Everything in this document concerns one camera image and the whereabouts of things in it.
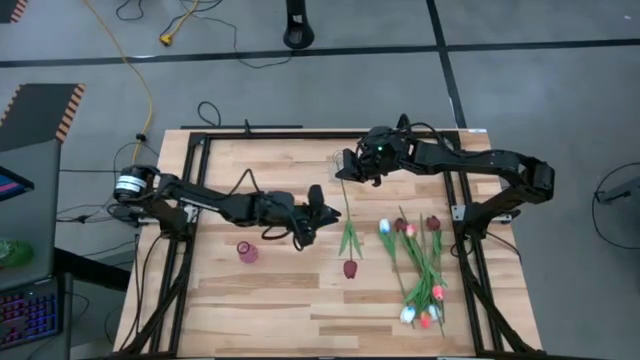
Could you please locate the black metal table frame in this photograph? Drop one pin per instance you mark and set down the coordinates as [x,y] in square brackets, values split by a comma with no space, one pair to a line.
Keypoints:
[300,135]

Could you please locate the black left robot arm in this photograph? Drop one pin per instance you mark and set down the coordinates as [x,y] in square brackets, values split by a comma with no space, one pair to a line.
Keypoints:
[210,200]

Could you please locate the gray stand foot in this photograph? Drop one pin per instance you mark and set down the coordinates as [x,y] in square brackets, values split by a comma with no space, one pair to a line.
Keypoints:
[622,192]

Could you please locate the black stand post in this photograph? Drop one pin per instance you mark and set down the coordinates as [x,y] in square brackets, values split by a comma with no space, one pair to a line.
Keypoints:
[298,37]

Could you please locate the backlit computer keyboard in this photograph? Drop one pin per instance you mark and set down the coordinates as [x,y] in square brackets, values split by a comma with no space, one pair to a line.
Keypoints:
[27,315]

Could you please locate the black floor tape strip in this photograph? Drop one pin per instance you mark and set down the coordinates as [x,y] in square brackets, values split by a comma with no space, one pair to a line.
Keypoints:
[320,52]
[452,90]

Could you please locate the lit computer screen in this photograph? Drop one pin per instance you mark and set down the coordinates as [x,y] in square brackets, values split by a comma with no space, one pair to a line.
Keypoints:
[12,185]

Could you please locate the dark red artificial tulip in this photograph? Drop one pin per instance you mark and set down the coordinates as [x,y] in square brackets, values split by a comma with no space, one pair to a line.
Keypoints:
[433,223]
[350,270]
[400,224]

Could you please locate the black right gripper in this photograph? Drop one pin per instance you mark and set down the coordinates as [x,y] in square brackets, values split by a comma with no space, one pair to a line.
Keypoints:
[385,155]

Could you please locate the black desk beam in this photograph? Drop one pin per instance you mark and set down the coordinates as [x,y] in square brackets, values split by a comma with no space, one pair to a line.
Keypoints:
[90,269]

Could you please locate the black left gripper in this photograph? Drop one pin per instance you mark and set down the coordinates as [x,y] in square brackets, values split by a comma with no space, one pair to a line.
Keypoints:
[285,210]

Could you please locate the gray desk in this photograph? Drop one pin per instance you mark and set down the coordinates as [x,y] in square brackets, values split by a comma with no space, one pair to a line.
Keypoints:
[35,225]

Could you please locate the black flat bar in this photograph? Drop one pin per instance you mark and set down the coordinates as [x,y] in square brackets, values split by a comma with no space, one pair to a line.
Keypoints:
[240,127]

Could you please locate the pink glass vase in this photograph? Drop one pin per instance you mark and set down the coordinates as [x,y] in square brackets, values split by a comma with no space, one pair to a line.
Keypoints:
[247,254]

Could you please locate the green plastic bottle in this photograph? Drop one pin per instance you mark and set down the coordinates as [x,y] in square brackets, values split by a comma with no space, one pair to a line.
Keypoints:
[15,252]

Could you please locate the small black hazard-striped mat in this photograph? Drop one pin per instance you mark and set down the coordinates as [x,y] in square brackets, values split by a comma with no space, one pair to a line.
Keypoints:
[7,7]

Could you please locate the large black hazard-striped mat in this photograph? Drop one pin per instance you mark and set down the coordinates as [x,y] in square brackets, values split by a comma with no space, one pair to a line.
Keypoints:
[35,115]

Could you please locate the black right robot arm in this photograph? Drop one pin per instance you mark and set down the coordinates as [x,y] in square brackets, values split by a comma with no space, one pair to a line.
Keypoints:
[475,160]

